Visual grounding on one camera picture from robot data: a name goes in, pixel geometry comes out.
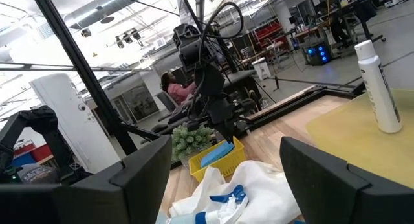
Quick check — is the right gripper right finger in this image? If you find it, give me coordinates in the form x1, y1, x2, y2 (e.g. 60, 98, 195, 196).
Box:
279, 136, 414, 224

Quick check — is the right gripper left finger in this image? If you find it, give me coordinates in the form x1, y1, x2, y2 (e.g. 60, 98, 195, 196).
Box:
0, 135, 173, 224

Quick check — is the white cloth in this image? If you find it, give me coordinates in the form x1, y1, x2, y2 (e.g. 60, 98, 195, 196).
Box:
168, 159, 301, 224

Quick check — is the blue-trigger spray bottle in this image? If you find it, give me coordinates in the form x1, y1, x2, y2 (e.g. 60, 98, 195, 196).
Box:
155, 184, 250, 224

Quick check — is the white lotion bottle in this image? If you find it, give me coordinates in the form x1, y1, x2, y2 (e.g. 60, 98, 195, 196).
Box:
354, 39, 404, 134

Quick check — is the yellow translucent tray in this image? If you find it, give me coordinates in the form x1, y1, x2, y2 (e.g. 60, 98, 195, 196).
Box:
305, 87, 414, 189

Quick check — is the green artificial plant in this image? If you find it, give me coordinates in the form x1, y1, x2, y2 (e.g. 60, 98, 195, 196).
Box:
170, 122, 214, 163

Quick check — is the white building column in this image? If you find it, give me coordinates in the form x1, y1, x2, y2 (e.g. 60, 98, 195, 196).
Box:
28, 73, 120, 174

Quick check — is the light blue sponge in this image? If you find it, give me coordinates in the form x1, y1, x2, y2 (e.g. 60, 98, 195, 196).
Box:
199, 140, 235, 169

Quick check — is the yellow slotted basket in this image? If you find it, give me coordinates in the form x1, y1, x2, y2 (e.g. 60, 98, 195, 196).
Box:
188, 136, 246, 183

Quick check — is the person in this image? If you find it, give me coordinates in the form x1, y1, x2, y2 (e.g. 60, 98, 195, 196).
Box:
160, 71, 198, 106

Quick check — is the computer tower with blue lights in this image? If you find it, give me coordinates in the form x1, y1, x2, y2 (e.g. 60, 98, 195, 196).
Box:
303, 42, 332, 67

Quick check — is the white waste bin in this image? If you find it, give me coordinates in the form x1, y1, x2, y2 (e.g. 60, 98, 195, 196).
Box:
251, 57, 272, 81

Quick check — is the red storage shelf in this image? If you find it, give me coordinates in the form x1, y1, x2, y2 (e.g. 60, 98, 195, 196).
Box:
252, 21, 290, 53

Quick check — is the black office chair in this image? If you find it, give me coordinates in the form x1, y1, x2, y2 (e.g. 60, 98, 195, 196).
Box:
354, 0, 387, 43

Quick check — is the black aluminium table frame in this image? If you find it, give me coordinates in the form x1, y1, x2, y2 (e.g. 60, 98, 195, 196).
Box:
0, 0, 366, 170

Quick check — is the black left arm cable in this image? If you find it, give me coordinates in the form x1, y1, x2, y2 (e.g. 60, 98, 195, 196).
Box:
189, 1, 245, 118

